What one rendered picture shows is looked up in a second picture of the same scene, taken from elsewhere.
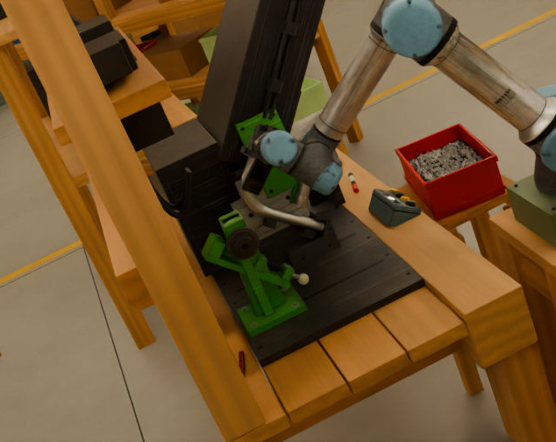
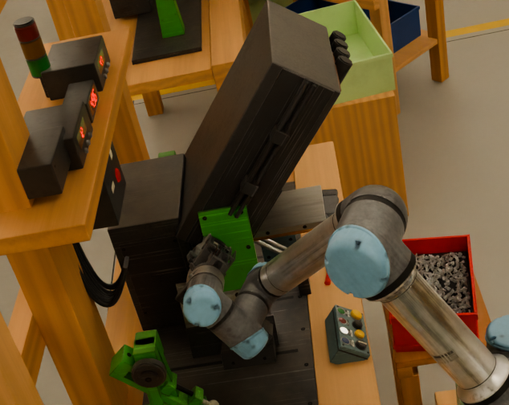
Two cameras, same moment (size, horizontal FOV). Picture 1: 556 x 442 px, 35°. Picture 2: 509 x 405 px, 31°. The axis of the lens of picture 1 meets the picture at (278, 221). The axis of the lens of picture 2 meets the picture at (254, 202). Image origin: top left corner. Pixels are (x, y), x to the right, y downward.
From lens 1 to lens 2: 89 cm
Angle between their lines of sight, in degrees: 16
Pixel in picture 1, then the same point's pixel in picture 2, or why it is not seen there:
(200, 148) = (160, 218)
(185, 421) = not seen: hidden behind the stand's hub
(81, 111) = not seen: outside the picture
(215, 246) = (120, 366)
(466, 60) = (411, 312)
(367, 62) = (323, 244)
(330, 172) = (250, 343)
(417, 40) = (356, 283)
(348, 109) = (294, 276)
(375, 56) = not seen: hidden behind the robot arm
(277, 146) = (197, 309)
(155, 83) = (74, 227)
